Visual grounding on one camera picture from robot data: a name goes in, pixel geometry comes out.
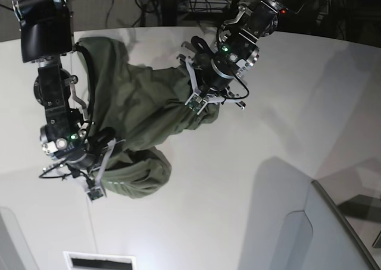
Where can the olive green t-shirt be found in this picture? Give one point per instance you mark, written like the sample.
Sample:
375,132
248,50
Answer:
144,106

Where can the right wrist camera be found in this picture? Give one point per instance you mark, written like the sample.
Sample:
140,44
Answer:
95,193

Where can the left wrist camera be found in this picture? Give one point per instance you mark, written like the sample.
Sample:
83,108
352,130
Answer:
196,103

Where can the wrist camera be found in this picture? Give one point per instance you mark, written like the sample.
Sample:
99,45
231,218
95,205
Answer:
196,103
95,193

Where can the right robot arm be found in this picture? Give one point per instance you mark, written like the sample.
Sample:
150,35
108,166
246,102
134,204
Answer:
46,36

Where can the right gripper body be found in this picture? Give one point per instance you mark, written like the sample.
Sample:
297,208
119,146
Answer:
84,151

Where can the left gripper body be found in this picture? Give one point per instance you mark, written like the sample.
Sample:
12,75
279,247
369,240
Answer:
213,76

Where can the black power strip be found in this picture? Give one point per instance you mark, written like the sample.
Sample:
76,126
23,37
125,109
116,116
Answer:
283,11

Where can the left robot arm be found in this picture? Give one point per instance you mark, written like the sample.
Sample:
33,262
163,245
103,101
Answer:
235,51

